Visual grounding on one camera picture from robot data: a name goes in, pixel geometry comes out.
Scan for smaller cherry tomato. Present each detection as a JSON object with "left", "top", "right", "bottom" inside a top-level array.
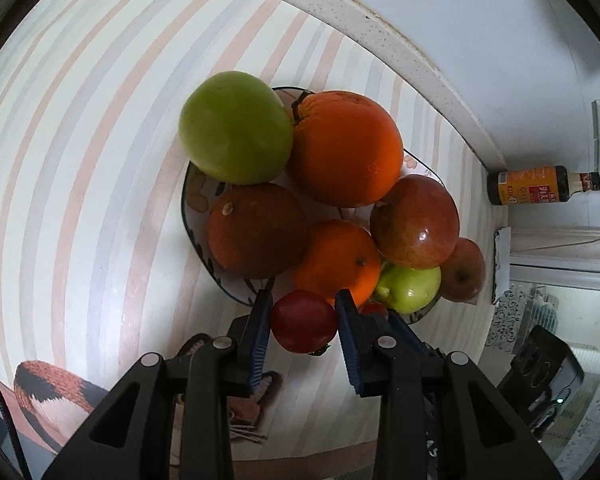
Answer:
[{"left": 358, "top": 301, "right": 388, "bottom": 318}]

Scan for large red apple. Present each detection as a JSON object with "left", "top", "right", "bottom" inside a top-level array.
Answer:
[{"left": 440, "top": 237, "right": 486, "bottom": 302}]

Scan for larger cherry tomato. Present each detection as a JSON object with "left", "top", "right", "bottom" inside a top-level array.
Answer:
[{"left": 271, "top": 289, "right": 338, "bottom": 354}]

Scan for green apple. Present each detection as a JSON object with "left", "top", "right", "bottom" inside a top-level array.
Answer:
[
  {"left": 373, "top": 262, "right": 441, "bottom": 314},
  {"left": 178, "top": 70, "right": 294, "bottom": 185}
]

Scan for green apple on plate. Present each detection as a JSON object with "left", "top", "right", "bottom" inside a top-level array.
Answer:
[{"left": 373, "top": 262, "right": 441, "bottom": 314}]

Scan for folded white cloth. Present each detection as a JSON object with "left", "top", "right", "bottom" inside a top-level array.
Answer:
[{"left": 493, "top": 226, "right": 512, "bottom": 304}]

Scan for striped table mat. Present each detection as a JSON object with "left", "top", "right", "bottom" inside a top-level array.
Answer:
[{"left": 0, "top": 0, "right": 496, "bottom": 460}]

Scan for round mandarin orange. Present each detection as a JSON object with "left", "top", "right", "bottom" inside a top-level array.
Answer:
[{"left": 291, "top": 219, "right": 381, "bottom": 307}]

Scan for dark red fruit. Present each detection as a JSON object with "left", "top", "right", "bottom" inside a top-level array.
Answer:
[{"left": 207, "top": 183, "right": 310, "bottom": 280}]

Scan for floral oval plate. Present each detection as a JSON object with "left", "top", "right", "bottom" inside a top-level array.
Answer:
[{"left": 180, "top": 84, "right": 447, "bottom": 328}]

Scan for dark sauce bottle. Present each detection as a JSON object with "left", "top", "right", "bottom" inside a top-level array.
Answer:
[{"left": 486, "top": 166, "right": 600, "bottom": 206}]

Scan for large orange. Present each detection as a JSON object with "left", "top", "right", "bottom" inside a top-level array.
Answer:
[{"left": 286, "top": 90, "right": 404, "bottom": 208}]

